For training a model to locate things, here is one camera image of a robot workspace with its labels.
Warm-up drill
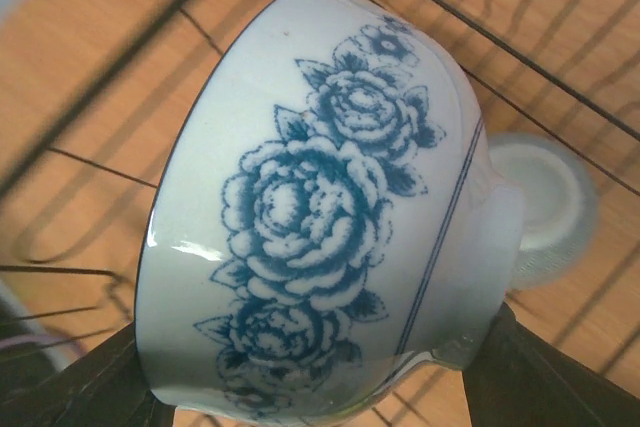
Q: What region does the grey dotted bowl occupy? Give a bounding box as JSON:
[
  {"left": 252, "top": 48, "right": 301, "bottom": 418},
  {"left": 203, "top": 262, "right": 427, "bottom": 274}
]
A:
[{"left": 489, "top": 133, "right": 598, "bottom": 290}]

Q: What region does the blue floral white bowl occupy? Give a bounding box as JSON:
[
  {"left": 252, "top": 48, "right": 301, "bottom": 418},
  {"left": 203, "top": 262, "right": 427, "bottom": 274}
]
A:
[{"left": 135, "top": 0, "right": 524, "bottom": 426}]

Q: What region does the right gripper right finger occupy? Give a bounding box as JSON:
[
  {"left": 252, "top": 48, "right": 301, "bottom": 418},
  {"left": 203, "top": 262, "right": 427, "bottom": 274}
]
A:
[{"left": 462, "top": 304, "right": 639, "bottom": 427}]

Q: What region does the black wire dish rack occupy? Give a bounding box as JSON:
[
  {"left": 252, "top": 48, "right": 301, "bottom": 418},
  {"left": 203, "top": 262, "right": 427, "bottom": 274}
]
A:
[{"left": 1, "top": 0, "right": 639, "bottom": 426}]

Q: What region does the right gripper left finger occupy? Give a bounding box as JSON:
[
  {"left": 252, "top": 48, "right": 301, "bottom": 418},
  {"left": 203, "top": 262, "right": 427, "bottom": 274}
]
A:
[{"left": 1, "top": 324, "right": 175, "bottom": 427}]

